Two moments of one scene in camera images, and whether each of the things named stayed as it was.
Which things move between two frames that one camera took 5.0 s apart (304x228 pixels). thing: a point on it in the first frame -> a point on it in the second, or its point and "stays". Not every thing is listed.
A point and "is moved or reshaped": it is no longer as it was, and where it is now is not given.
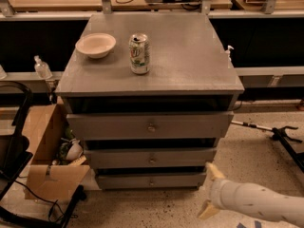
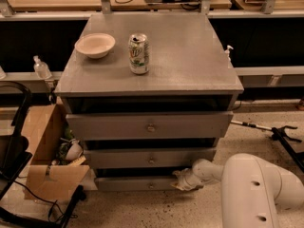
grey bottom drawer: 154,180 is moved or reshaped
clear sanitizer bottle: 42,68 stays
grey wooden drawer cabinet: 159,130 stays
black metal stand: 280,135 stays
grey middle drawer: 185,158 stays
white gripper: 218,192 -> 189,177
